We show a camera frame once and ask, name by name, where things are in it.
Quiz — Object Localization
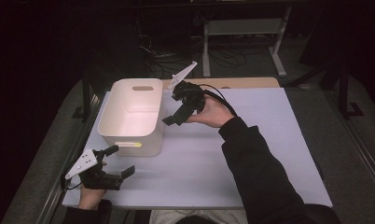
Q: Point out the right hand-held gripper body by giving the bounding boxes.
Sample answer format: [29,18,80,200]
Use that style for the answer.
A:
[166,61,207,116]

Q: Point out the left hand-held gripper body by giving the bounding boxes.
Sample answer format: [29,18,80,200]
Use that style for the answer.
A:
[64,148,124,191]

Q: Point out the white plastic storage bin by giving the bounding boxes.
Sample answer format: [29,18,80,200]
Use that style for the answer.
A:
[97,77,165,158]

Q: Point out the person's left hand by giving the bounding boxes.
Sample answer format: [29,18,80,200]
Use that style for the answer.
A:
[77,185,107,210]

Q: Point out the person's right hand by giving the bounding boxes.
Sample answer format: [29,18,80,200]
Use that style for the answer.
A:
[186,93,236,129]

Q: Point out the wooden table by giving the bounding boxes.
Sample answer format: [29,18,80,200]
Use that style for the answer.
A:
[161,77,281,91]

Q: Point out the black metal stand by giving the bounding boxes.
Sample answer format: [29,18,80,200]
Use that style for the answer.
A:
[71,66,104,120]
[285,57,366,120]

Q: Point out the white table board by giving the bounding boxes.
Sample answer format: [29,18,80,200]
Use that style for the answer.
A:
[62,87,333,209]

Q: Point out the white metal stand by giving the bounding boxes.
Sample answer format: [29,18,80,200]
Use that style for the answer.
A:
[202,6,292,78]

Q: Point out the person's legs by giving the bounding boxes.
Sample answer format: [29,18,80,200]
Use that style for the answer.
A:
[149,208,249,224]

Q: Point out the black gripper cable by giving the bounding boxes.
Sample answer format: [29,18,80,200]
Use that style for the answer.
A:
[197,83,239,119]

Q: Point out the black floor cables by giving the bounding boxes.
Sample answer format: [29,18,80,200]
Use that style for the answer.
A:
[133,15,198,78]

